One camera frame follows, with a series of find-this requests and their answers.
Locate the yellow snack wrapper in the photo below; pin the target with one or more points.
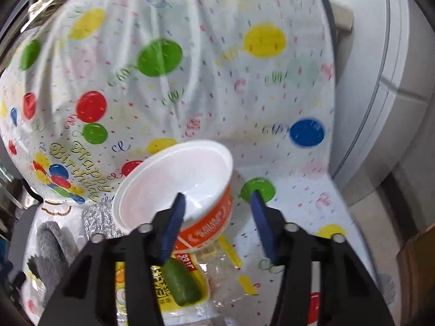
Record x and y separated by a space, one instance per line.
197 284

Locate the silver foil wrapper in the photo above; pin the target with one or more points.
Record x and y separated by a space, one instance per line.
98 218

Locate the balloon print birthday tablecloth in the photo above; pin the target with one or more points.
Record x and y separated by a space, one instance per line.
95 87

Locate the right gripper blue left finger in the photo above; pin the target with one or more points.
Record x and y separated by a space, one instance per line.
171 229

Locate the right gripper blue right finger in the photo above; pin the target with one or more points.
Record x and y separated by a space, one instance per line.
268 223

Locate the green pepper piece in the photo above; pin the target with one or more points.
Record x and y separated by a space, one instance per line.
181 284

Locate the white refrigerator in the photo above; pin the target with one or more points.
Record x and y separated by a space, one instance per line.
385 81

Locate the white orange instant noodle cup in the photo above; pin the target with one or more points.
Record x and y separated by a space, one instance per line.
199 169

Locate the clear plastic packaging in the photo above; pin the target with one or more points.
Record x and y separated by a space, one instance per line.
222 266

